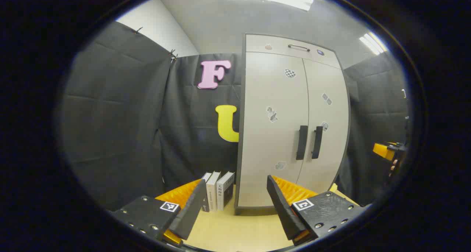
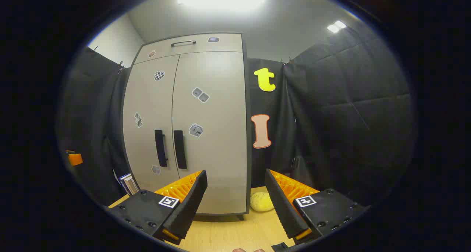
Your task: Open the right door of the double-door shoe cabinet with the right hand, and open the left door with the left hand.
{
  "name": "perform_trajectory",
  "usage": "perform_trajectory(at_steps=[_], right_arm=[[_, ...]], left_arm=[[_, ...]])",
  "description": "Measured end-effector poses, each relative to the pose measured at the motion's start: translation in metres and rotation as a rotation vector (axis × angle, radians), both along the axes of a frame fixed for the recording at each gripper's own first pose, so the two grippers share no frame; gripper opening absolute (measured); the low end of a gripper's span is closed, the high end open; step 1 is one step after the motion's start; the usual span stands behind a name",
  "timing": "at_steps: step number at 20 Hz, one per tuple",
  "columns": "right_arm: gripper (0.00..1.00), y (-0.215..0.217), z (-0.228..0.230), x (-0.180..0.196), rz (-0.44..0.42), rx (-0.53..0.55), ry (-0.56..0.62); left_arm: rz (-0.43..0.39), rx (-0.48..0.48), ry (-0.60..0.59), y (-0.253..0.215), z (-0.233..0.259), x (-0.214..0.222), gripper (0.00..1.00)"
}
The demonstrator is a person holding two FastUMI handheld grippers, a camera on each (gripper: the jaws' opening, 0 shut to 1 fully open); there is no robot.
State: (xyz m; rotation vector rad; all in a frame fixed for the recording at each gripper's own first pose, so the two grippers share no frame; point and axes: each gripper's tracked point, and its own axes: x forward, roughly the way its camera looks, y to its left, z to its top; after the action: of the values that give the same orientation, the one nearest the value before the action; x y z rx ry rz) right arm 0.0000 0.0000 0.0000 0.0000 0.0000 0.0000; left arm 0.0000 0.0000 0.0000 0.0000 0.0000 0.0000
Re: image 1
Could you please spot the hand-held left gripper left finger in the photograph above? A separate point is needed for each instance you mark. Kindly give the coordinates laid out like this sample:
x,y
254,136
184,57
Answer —
x,y
191,211

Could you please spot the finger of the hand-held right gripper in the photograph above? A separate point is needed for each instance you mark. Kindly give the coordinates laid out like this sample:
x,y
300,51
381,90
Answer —
x,y
382,151

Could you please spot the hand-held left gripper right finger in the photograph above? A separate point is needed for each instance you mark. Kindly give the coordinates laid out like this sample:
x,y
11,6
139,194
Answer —
x,y
285,211

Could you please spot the grey double-door shoe cabinet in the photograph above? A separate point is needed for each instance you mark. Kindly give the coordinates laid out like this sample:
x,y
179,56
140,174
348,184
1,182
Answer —
x,y
254,210

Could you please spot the grey cabinet door checkered sticker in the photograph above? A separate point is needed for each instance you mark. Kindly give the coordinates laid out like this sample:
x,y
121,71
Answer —
x,y
272,145

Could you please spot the grey cabinet drawer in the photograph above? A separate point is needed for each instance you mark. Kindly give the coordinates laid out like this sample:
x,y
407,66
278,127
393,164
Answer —
x,y
279,48

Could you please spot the white book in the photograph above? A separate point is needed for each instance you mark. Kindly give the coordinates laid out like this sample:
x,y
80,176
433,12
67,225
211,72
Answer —
x,y
212,193

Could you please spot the dark blue book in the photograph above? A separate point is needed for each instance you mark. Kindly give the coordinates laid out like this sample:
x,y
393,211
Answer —
x,y
206,176

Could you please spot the grey and black book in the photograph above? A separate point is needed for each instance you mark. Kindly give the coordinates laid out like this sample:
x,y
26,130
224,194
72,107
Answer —
x,y
225,191

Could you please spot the yellow plush toy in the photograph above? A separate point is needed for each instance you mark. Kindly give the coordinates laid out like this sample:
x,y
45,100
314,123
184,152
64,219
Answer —
x,y
333,188

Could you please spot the small ceiling light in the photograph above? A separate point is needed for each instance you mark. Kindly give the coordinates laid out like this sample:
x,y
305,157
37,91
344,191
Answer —
x,y
372,43

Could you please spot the black backdrop cloth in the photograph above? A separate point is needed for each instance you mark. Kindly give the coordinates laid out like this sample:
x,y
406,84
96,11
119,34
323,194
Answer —
x,y
110,116

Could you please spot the black cloth clip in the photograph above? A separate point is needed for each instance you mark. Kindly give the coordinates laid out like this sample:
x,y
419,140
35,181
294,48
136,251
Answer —
x,y
138,30
173,54

